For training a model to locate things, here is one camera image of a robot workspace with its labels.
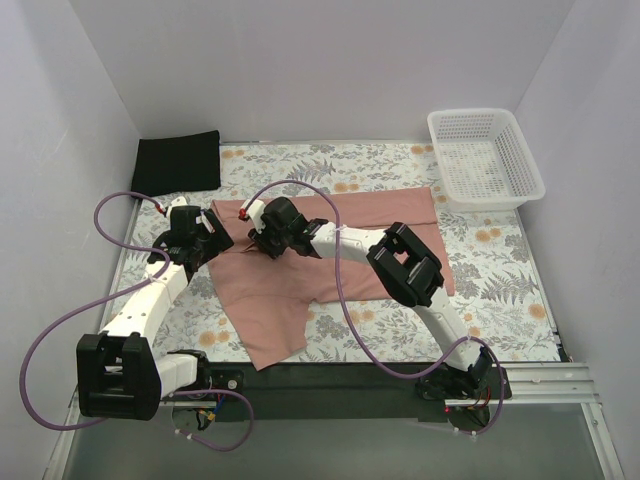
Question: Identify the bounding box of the pink t shirt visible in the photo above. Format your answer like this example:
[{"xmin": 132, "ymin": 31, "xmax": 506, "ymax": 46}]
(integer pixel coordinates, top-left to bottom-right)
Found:
[{"xmin": 208, "ymin": 187, "xmax": 455, "ymax": 370}]

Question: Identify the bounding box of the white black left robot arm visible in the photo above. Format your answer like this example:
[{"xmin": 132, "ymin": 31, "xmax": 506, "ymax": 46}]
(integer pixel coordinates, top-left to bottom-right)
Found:
[{"xmin": 76, "ymin": 205, "xmax": 234, "ymax": 420}]

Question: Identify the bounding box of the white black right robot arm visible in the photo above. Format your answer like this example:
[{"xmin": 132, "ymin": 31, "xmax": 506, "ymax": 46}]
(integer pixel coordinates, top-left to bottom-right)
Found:
[{"xmin": 239, "ymin": 197, "xmax": 494, "ymax": 399}]

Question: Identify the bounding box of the folded black t shirt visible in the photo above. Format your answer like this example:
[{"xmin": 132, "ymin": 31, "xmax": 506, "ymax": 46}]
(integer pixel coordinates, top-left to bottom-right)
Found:
[{"xmin": 131, "ymin": 130, "xmax": 221, "ymax": 197}]

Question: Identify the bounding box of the white plastic basket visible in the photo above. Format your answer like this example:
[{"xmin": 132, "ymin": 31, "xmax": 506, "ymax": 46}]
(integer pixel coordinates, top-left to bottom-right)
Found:
[{"xmin": 427, "ymin": 108, "xmax": 546, "ymax": 212}]

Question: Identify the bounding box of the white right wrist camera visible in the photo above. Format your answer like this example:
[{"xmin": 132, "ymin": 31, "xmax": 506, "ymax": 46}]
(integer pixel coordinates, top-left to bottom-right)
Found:
[{"xmin": 238, "ymin": 199, "xmax": 266, "ymax": 233}]

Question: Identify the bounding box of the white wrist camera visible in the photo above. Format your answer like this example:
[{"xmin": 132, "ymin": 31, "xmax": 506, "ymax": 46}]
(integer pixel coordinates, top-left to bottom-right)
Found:
[
  {"xmin": 238, "ymin": 199, "xmax": 266, "ymax": 233},
  {"xmin": 154, "ymin": 196, "xmax": 188, "ymax": 217}
]

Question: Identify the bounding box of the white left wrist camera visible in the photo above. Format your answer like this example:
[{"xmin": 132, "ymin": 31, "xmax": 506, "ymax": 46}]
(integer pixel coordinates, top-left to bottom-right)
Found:
[{"xmin": 154, "ymin": 196, "xmax": 188, "ymax": 217}]

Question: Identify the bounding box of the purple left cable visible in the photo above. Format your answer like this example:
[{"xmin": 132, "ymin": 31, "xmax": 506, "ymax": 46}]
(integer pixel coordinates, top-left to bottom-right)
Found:
[{"xmin": 18, "ymin": 192, "xmax": 256, "ymax": 453}]

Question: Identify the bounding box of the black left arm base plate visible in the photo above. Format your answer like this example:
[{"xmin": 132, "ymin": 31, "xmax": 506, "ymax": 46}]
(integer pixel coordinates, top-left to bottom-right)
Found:
[{"xmin": 203, "ymin": 368, "xmax": 244, "ymax": 393}]

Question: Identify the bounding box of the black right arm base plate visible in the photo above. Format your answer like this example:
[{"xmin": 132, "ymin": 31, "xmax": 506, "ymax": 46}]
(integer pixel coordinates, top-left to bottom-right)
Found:
[{"xmin": 415, "ymin": 366, "xmax": 511, "ymax": 402}]

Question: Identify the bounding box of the aluminium frame rail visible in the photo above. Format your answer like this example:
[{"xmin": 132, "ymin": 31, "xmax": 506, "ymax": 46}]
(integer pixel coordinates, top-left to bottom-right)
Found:
[{"xmin": 45, "ymin": 362, "xmax": 623, "ymax": 479}]

